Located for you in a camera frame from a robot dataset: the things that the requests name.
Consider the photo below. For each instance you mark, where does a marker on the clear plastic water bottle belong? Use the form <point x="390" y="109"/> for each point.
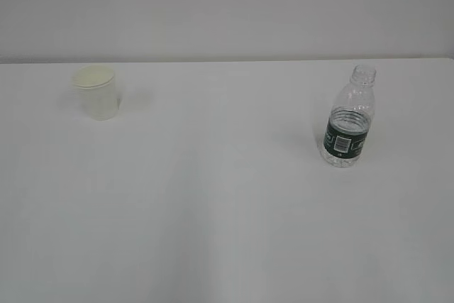
<point x="350" y="119"/>

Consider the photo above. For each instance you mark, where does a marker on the white paper cup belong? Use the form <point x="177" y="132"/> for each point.
<point x="96" y="87"/>

